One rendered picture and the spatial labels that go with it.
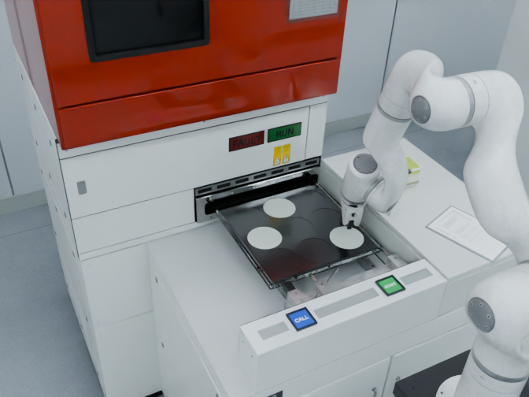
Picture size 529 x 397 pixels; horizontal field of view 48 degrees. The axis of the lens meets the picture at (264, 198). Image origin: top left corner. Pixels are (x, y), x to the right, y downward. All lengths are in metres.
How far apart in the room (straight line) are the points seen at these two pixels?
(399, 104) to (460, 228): 0.56
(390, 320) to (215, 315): 0.46
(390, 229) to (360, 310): 0.36
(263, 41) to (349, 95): 2.43
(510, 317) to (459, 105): 0.39
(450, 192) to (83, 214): 1.10
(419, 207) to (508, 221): 0.68
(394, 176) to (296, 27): 0.48
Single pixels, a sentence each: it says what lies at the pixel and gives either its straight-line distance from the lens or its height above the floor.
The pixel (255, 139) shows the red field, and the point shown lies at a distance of 1.79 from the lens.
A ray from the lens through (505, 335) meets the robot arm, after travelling 1.15.
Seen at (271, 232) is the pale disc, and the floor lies 0.90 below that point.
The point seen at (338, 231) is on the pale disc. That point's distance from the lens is 1.77.
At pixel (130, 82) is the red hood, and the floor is 1.38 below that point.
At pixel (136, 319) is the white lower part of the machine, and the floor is 0.50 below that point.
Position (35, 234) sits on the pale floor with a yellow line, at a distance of 3.29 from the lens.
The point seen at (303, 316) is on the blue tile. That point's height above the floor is 0.96.
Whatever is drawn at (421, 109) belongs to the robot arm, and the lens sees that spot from 1.14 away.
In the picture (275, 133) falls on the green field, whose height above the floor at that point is 1.10.
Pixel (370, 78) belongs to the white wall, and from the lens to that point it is 4.04.
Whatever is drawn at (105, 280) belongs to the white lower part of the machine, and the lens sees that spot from 1.90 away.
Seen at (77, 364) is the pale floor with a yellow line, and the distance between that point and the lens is 2.63.
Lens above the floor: 2.02
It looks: 36 degrees down
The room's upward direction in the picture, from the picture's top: 3 degrees clockwise
